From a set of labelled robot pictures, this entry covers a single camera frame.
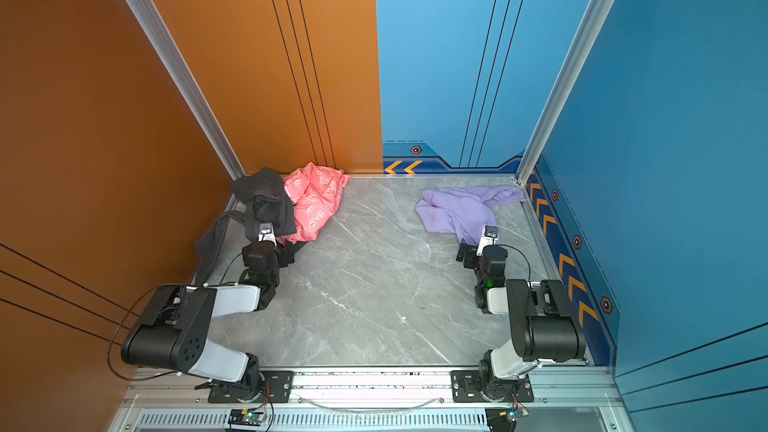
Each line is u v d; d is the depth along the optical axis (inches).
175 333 17.6
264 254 28.1
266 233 31.4
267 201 39.9
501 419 27.7
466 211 41.3
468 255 33.4
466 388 28.5
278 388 28.8
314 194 40.4
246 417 27.9
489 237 31.7
